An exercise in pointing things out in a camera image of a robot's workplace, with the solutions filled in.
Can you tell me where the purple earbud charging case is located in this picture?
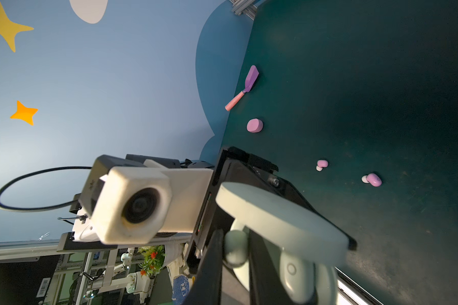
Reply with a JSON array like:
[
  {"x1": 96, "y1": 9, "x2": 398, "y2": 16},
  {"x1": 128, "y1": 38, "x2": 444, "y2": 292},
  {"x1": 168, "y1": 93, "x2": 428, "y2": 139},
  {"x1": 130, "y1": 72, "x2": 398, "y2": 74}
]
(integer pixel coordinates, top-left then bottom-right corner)
[{"x1": 246, "y1": 118, "x2": 264, "y2": 133}]

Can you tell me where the pink earbud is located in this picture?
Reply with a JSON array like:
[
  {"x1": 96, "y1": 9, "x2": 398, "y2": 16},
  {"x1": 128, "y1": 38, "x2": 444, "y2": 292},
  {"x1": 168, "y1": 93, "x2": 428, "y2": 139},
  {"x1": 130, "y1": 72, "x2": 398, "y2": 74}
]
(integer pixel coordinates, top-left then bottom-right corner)
[
  {"x1": 316, "y1": 160, "x2": 329, "y2": 172},
  {"x1": 361, "y1": 173, "x2": 382, "y2": 187}
]

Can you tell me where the white earbud charging case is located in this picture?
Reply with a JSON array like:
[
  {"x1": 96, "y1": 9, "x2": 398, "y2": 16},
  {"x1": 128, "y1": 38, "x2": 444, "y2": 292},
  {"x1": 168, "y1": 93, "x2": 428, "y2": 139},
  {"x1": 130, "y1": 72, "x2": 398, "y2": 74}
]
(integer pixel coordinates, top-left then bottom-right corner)
[{"x1": 216, "y1": 182, "x2": 350, "y2": 304}]

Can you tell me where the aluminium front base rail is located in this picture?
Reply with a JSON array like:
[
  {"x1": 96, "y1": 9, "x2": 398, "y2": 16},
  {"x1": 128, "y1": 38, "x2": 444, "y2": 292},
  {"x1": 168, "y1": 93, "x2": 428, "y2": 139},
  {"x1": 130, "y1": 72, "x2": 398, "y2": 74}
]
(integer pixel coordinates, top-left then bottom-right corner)
[{"x1": 336, "y1": 268, "x2": 383, "y2": 305}]

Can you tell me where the aluminium left corner post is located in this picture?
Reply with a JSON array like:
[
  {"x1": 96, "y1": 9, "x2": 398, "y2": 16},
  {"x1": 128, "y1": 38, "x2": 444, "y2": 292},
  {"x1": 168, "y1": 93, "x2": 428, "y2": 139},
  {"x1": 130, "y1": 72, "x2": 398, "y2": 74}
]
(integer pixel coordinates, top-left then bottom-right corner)
[{"x1": 230, "y1": 0, "x2": 265, "y2": 20}]

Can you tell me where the purple pink toy scoop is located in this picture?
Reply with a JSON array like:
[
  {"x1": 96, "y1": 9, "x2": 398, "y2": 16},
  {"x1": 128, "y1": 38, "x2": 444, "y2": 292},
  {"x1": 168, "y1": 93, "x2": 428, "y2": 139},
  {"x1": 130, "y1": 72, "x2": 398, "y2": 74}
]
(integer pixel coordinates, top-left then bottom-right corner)
[{"x1": 225, "y1": 65, "x2": 260, "y2": 111}]

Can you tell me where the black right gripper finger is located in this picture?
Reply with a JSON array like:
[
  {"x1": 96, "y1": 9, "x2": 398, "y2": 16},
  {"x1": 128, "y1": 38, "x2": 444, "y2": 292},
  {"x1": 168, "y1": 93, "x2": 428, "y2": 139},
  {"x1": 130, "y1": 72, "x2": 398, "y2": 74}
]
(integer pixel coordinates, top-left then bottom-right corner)
[{"x1": 183, "y1": 230, "x2": 224, "y2": 305}]

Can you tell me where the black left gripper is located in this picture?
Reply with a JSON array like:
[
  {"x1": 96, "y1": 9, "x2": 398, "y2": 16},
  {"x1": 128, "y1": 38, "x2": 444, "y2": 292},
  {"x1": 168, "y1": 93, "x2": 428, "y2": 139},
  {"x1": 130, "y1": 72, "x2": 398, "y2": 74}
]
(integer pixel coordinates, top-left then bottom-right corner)
[{"x1": 184, "y1": 145, "x2": 318, "y2": 275}]

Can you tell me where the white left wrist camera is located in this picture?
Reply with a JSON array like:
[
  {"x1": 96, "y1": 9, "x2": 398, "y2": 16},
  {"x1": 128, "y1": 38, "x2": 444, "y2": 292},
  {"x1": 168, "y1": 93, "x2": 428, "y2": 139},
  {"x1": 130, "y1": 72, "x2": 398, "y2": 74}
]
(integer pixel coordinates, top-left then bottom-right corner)
[{"x1": 73, "y1": 155, "x2": 214, "y2": 245}]

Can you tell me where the white earbud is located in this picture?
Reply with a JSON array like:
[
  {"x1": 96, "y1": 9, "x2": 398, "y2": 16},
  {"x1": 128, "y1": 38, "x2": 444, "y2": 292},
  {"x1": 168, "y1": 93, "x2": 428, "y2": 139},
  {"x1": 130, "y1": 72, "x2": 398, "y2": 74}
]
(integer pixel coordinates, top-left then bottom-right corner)
[{"x1": 224, "y1": 230, "x2": 249, "y2": 268}]

